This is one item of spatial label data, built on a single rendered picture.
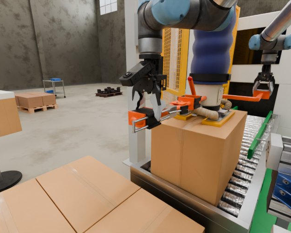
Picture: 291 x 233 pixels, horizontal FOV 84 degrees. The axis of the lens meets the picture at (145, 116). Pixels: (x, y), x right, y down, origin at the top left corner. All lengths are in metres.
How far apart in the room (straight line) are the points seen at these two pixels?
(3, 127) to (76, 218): 1.33
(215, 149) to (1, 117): 1.85
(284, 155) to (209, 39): 0.62
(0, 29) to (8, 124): 10.66
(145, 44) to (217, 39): 0.54
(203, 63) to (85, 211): 0.99
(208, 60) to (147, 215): 0.85
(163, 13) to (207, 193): 0.81
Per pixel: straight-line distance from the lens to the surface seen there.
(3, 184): 2.47
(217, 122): 0.93
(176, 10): 0.43
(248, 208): 1.03
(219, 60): 0.98
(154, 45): 0.52
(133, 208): 0.97
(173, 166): 0.97
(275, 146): 0.70
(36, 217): 1.07
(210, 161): 0.85
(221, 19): 0.52
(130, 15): 2.00
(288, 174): 0.75
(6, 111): 2.04
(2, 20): 12.64
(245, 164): 1.51
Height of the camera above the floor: 1.24
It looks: 16 degrees down
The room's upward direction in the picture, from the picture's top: straight up
